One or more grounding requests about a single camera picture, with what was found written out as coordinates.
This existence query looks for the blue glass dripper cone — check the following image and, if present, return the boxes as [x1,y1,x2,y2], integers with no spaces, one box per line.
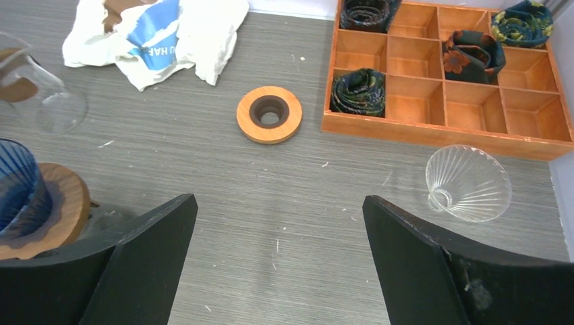
[1,139,53,240]

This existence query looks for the small glass carafe wood collar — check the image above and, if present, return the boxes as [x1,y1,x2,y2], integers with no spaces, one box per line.
[1,32,88,135]

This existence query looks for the crumpled white plastic bag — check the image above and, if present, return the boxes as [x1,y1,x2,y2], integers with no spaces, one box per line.
[62,0,249,91]

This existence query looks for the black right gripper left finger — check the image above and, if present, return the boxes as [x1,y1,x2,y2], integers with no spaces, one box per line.
[1,194,198,324]

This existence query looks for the rolled orange floral tie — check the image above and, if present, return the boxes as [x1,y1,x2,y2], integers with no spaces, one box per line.
[442,30,506,84]

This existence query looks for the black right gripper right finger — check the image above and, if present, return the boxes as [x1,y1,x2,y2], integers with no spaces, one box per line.
[362,196,573,324]

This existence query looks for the rolled green floral tie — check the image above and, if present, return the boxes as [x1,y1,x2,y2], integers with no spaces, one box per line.
[491,1,554,48]

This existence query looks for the rolled dark green tie front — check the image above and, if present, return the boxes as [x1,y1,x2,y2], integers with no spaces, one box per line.
[330,68,386,117]

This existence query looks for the light wooden dripper ring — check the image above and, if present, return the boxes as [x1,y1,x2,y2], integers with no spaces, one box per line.
[236,85,303,146]

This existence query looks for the rolled dark tie back left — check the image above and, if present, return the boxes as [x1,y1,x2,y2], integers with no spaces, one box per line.
[339,0,402,34]

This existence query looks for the orange wooden compartment tray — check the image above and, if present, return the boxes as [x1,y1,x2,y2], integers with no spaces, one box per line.
[321,1,573,161]

